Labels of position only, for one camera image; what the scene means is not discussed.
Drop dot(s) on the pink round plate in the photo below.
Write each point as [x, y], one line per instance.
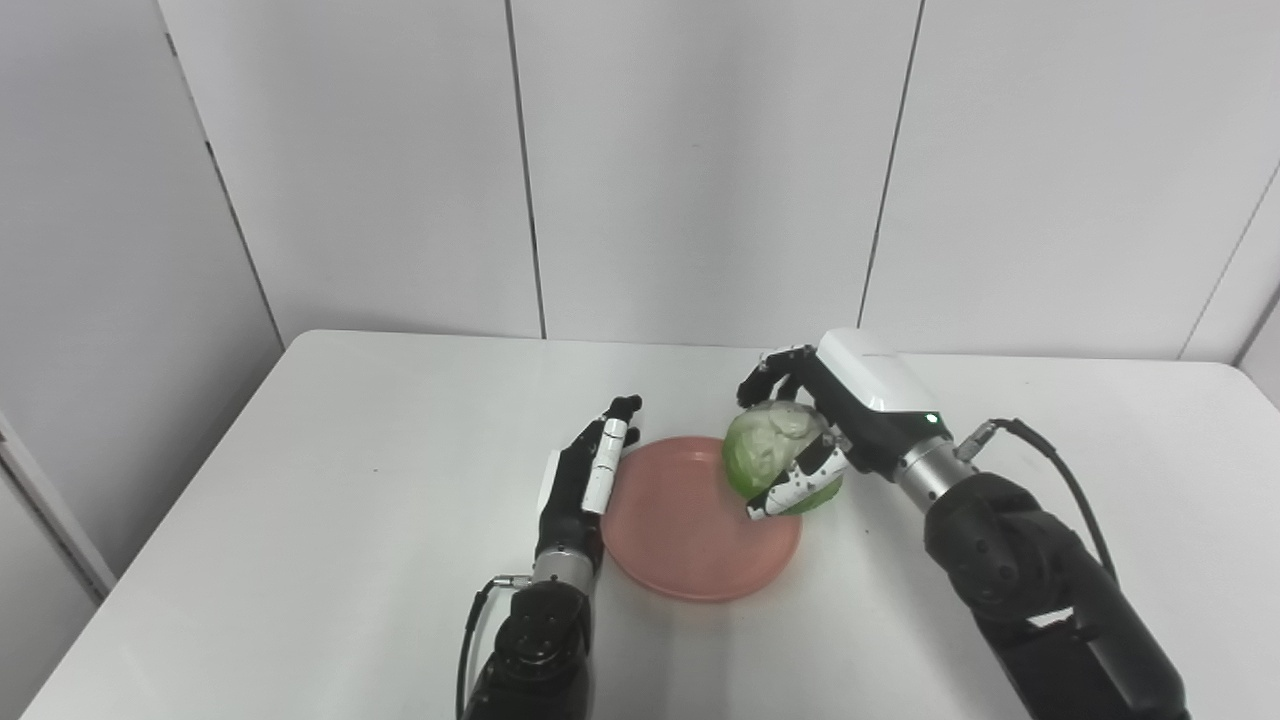
[690, 525]

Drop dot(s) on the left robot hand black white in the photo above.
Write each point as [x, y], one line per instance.
[585, 480]

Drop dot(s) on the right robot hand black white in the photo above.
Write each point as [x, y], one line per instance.
[850, 420]

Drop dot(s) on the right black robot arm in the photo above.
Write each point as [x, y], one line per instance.
[1040, 590]

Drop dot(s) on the green white toy cabbage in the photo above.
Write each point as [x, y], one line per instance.
[765, 450]

